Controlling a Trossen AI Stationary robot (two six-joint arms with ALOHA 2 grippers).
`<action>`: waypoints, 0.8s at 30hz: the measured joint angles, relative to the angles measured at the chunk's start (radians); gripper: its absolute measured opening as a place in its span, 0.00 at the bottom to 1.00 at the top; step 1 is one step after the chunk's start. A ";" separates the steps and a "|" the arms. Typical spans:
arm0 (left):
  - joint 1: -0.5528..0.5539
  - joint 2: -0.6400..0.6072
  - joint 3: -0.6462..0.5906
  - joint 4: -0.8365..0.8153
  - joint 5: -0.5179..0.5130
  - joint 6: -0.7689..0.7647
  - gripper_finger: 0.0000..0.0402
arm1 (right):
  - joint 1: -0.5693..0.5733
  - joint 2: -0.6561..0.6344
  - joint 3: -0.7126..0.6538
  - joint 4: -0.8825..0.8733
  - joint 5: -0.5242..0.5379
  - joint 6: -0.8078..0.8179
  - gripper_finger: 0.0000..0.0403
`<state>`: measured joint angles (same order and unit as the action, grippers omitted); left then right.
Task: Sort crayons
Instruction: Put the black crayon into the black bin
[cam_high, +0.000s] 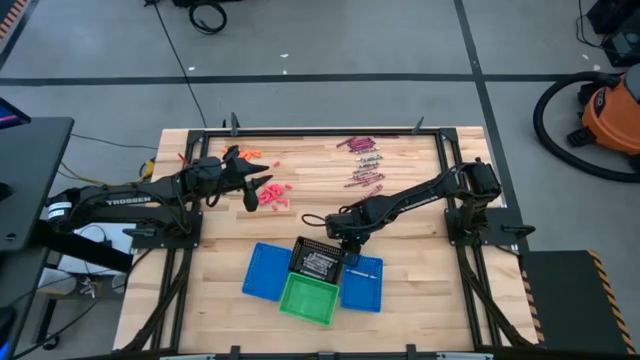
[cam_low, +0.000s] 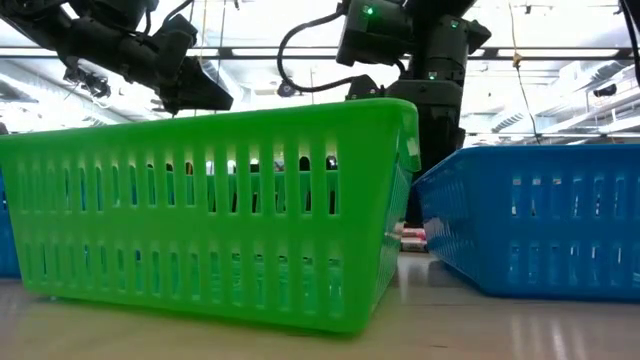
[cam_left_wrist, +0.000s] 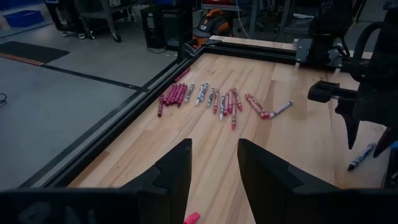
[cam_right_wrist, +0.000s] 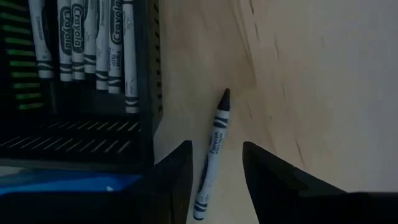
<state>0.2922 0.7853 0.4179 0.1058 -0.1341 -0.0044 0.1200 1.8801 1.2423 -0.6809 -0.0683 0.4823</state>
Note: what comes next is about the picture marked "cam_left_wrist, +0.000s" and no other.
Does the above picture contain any blue storage bin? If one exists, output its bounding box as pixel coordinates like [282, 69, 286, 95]
[2, 10, 45, 28]

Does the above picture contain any red toolbox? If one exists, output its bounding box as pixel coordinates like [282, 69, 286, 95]
[201, 0, 234, 10]

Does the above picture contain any grey wheeled cart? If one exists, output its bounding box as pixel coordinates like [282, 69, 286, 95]
[73, 0, 141, 44]

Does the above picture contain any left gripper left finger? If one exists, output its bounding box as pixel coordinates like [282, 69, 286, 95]
[119, 139, 193, 224]

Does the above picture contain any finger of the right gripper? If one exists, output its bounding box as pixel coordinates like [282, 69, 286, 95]
[335, 102, 361, 150]
[373, 126, 398, 158]

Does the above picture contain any short pink crayon piece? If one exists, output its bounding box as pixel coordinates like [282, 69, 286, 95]
[183, 212, 201, 224]

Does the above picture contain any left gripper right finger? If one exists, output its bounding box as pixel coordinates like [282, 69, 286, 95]
[237, 139, 342, 224]

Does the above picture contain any orange shop vacuum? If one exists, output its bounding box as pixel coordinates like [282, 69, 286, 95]
[191, 8, 233, 47]

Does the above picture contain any black floor mat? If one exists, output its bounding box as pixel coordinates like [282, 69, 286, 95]
[0, 40, 71, 67]

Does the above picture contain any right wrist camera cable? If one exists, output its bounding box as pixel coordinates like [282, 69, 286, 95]
[350, 20, 385, 84]

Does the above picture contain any black computer tower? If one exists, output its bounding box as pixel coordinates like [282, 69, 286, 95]
[139, 4, 187, 50]

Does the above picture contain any black frame bracket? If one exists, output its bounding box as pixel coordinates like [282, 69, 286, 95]
[181, 42, 198, 59]

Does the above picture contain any white crayon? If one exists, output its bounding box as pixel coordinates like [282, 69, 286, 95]
[218, 95, 226, 122]
[195, 83, 205, 106]
[206, 86, 216, 109]
[183, 83, 195, 104]
[199, 82, 209, 103]
[269, 99, 294, 119]

